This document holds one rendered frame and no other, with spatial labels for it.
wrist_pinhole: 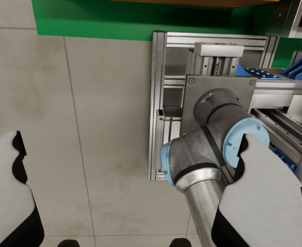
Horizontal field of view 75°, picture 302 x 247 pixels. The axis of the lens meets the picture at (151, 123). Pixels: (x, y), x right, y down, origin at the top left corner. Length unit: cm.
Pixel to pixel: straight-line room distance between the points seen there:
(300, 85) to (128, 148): 150
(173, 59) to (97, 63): 62
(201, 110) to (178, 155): 19
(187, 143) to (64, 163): 184
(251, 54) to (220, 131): 117
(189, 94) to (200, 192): 32
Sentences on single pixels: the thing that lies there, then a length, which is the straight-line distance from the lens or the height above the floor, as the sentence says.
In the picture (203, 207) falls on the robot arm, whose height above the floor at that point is 135.
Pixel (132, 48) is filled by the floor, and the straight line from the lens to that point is 165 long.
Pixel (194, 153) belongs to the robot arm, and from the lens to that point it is 49.
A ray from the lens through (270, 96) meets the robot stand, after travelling 87.
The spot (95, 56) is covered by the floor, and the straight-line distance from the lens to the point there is 169.
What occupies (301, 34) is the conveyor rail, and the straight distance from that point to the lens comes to 130.
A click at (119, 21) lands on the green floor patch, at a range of 164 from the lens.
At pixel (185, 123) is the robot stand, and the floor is 104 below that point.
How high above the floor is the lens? 163
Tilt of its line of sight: 63 degrees down
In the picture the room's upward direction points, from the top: 175 degrees clockwise
